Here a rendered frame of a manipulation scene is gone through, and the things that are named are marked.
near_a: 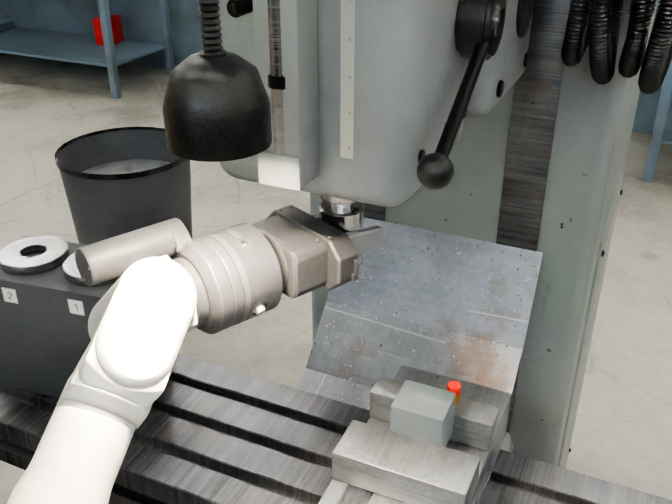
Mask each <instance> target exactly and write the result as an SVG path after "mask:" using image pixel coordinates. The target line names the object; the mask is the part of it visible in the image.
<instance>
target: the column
mask: <svg viewBox="0 0 672 504"><path fill-rule="evenodd" d="M624 1H625V3H624V7H623V10H622V12H623V13H622V14H621V15H622V17H621V19H622V20H621V21H620V22H621V24H620V27H619V28H620V30H619V32H620V33H619V37H618V38H619V39H618V46H617V47H618V48H617V56H616V63H615V64H616V65H615V72H614V76H613V77H612V79H611V81H610V82H608V83H606V84H604V85H603V84H597V83H596V82H595V81H594V80H593V79H592V75H591V70H590V61H589V45H588V47H587V49H586V51H585V53H584V55H583V57H582V59H581V61H580V63H579V64H577V65H575V66H573V67H571V66H566V65H565V64H564V63H563V62H562V58H561V52H562V46H563V41H564V36H565V35H564V34H565V31H566V27H567V26H566V24H567V21H568V17H569V15H568V14H569V13H570V12H569V10H570V8H569V7H570V6H571V4H570V2H571V0H534V5H533V13H532V22H531V30H530V38H529V46H528V52H530V62H529V65H528V67H526V68H525V71H524V72H523V74H522V75H521V76H520V78H519V79H518V80H517V81H516V82H515V83H514V85H513V86H512V87H511V88H510V89H509V90H508V91H507V93H506V94H505V95H504V96H503V97H502V98H501V99H500V101H499V102H498V103H497V104H496V105H495V106H494V107H493V109H492V110H491V111H490V112H489V113H487V114H486V115H484V116H481V117H465V118H464V120H463V130H462V134H461V138H460V141H459V142H458V144H457V145H456V147H455V148H454V149H453V150H452V151H451V153H450V155H449V159H450V160H451V161H452V163H453V165H454V177H453V179H452V181H451V182H450V184H449V185H448V186H446V187H445V188H443V189H440V190H430V189H428V188H426V187H424V186H423V185H421V187H420V188H419V189H418V190H417V191H416V192H415V193H414V194H413V196H412V197H411V198H409V199H408V200H406V201H405V202H404V203H402V204H400V205H397V206H394V207H383V206H377V205H372V204H367V203H363V204H364V207H365V208H364V218H370V219H375V220H380V221H385V222H390V223H395V224H400V225H405V226H406V225H407V226H410V227H415V228H420V229H425V230H430V231H435V232H440V233H445V234H451V235H456V236H461V237H466V238H471V239H476V240H481V241H486V242H491V243H496V244H501V245H506V246H511V247H516V248H521V249H526V250H531V251H537V252H542V253H543V256H542V261H541V266H540V270H539V275H538V280H537V285H536V290H535V294H534V299H533V304H532V309H531V313H530V318H529V323H528V328H527V332H526V337H525V342H524V347H523V351H522V355H521V359H520V363H519V367H518V371H517V375H516V379H515V383H514V387H513V391H512V395H511V400H510V407H509V414H508V421H507V428H506V431H507V432H508V433H509V434H510V437H511V441H512V444H513V453H515V454H518V455H521V456H525V457H528V458H531V459H535V460H538V461H542V462H545V463H548V464H552V465H555V466H558V467H562V468H566V463H567V458H568V454H569V452H571V448H570V445H571V439H572V434H573V429H574V424H575V419H576V414H577V409H578V404H579V399H580V394H581V389H582V384H583V379H584V374H585V369H586V364H587V359H588V354H589V349H590V344H591V339H592V333H593V328H594V323H595V318H596V313H597V308H598V303H599V298H600V293H601V288H602V283H603V278H604V273H605V268H606V263H607V258H608V253H609V248H610V243H611V238H612V233H613V228H614V222H615V217H616V212H617V207H618V202H619V197H620V195H622V192H623V190H621V187H622V182H623V177H624V169H625V164H626V159H627V154H628V149H629V144H630V139H631V134H632V129H633V124H634V119H635V114H636V109H637V104H638V98H639V93H640V89H639V85H638V79H639V73H640V69H641V68H640V69H639V71H638V73H637V75H635V76H633V77H631V78H624V77H623V76H622V75H621V74H619V69H618V64H619V60H620V56H621V52H622V49H623V46H624V43H625V40H626V38H627V37H626V35H627V33H626V32H627V31H628V30H627V28H628V26H627V25H628V24H629V23H628V21H629V20H630V19H629V17H630V15H629V13H630V9H631V7H630V5H631V3H630V2H631V1H632V0H624ZM328 291H329V290H328V289H327V288H325V287H324V286H323V287H320V288H318V289H316V290H313V291H312V341H313V343H314V340H315V336H316V333H317V330H318V327H319V324H320V320H321V317H322V314H323V311H324V308H325V305H326V301H327V296H328Z"/></svg>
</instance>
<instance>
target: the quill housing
mask: <svg viewBox="0 0 672 504"><path fill-rule="evenodd" d="M219 1H220V2H219V4H218V5H219V7H220V10H219V13H220V14H221V16H220V17H219V19H220V20H221V23H220V26H221V27H222V29H221V30H220V32H221V33H222V36H221V39H222V40H223V42H222V43H221V45H222V46H223V49H222V50H225V51H228V52H233V53H236V54H237V55H239V56H240V57H242V58H243V59H245V60H246V61H248V62H250V63H251V64H253V65H254V66H256V60H255V40H254V21H253V12H251V13H249V14H246V15H243V16H240V17H238V18H234V17H232V16H231V15H230V14H229V13H228V11H227V3H228V1H229V0H219ZM458 3H459V0H317V45H318V131H319V173H318V175H317V176H316V177H315V178H314V179H312V180H311V181H310V182H309V183H308V184H306V185H305V186H304V188H303V189H302V190H301V191H304V192H309V193H314V194H319V195H325V196H330V197H335V198H340V199H346V200H351V201H356V202H361V203H367V204H372V205H377V206H383V207H394V206H397V205H400V204H402V203H404V202H405V201H406V200H408V199H409V198H411V197H412V196H413V194H414V193H415V192H416V191H417V190H418V189H419V188H420V187H421V185H422V184H421V183H420V181H419V179H418V177H417V166H418V164H419V162H420V160H421V159H422V158H423V157H424V156H426V155H427V154H430V153H435V150H436V148H437V145H438V142H439V140H440V137H441V134H442V132H443V129H444V127H445V124H446V121H447V119H448V116H449V113H450V111H451V108H452V106H453V103H454V100H455V98H456V95H457V92H458V90H459V87H460V84H461V82H462V79H463V77H464V74H465V71H466V69H467V66H468V61H469V58H463V57H462V56H461V55H460V52H458V50H457V48H456V43H455V22H456V13H457V8H458ZM219 163H220V165H221V167H222V168H223V170H224V171H225V172H226V173H228V174H229V175H230V176H232V177H235V178H237V179H241V180H246V181H251V182H256V183H259V172H258V154H257V155H254V156H251V157H248V158H243V159H239V160H232V161H222V162H219Z"/></svg>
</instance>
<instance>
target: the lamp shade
mask: <svg viewBox="0 0 672 504"><path fill-rule="evenodd" d="M221 51H222V53H220V54H215V55H209V54H204V53H203V52H204V50H202V51H200V52H199V53H195V54H192V55H190V56H189V57H187V58H186V59H185V60H184V61H182V62H181V63H180V64H179V65H177V66H176V67H175V68H174V69H172V70H171V72H170V75H169V80H168V84H167V89H166V93H165V98H164V103H163V117H164V126H165V134H166V143H167V149H168V150H169V151H170V152H171V153H172V154H174V155H176V156H178V157H181V158H184V159H188V160H193V161H203V162H222V161H232V160H239V159H243V158H248V157H251V156H254V155H257V154H259V153H261V152H263V151H265V150H266V149H268V148H269V147H270V145H271V143H272V128H271V104H270V100H269V97H268V94H267V92H266V89H265V86H264V84H263V81H262V79H261V76H260V73H259V71H258V68H257V67H256V66H254V65H253V64H251V63H250V62H248V61H246V60H245V59H243V58H242V57H240V56H239V55H237V54H236V53H233V52H228V51H225V50H221Z"/></svg>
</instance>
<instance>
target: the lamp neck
mask: <svg viewBox="0 0 672 504"><path fill-rule="evenodd" d="M219 2H220V1H219V0H198V3H199V4H200V6H199V8H198V9H199V10H200V11H201V12H200V14H199V16H200V17H201V20H200V23H201V25H202V26H201V28H200V29H201V30H202V33H201V36H202V38H203V39H202V41H201V42H202V43H203V46H202V49H203V50H204V52H203V53H204V54H209V55H215V54H220V53H222V51H221V50H222V49H223V46H222V45H221V43H222V42H223V40H222V39H221V36H222V33H221V32H220V30H221V29H222V27H221V26H220V23H221V20H220V19H219V17H220V16H221V14H220V13H219V10H220V7H219V5H218V4H219Z"/></svg>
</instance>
